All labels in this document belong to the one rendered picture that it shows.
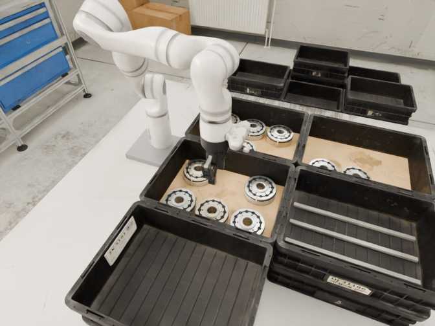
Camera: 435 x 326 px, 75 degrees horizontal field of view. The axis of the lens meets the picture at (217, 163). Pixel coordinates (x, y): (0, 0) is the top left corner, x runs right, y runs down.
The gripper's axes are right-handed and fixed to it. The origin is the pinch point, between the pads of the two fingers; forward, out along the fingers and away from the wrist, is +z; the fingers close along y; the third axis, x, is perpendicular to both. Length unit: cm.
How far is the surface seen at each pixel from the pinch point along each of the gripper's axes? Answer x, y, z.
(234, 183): 1.7, -12.3, 17.4
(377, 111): 58, -125, 48
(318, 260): 30.8, 11.0, 7.9
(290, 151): 16.3, -35.5, 17.5
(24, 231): -62, 25, 30
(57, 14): -192, -134, 23
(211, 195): -3.8, -4.7, 17.3
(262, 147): 5.8, -33.8, 17.5
